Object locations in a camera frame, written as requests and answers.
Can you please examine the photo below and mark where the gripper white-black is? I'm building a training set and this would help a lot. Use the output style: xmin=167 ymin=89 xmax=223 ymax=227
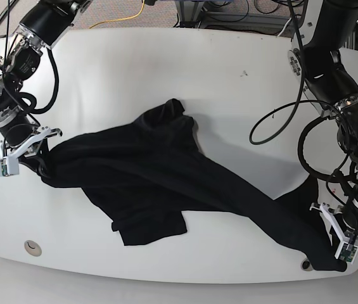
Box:
xmin=310 ymin=195 xmax=358 ymax=264
xmin=0 ymin=117 xmax=63 ymax=177

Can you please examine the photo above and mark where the black t-shirt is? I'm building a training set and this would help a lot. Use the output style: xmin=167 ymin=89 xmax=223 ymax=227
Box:
xmin=37 ymin=99 xmax=347 ymax=272

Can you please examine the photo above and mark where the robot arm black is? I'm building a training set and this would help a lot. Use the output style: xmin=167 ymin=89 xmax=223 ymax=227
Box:
xmin=0 ymin=1 xmax=91 ymax=177
xmin=288 ymin=1 xmax=358 ymax=263

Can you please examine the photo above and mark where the right table grommet hole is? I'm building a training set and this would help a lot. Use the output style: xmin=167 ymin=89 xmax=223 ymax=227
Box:
xmin=300 ymin=259 xmax=313 ymax=272

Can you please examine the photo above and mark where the table grommet hole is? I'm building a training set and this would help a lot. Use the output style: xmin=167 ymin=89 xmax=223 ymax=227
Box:
xmin=24 ymin=240 xmax=42 ymax=257
xmin=300 ymin=259 xmax=313 ymax=272

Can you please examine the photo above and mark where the left table grommet hole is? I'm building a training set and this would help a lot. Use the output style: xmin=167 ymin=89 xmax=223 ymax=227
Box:
xmin=24 ymin=240 xmax=42 ymax=257

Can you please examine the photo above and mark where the yellow cable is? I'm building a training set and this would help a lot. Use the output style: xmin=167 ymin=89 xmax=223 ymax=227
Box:
xmin=89 ymin=0 xmax=144 ymax=29

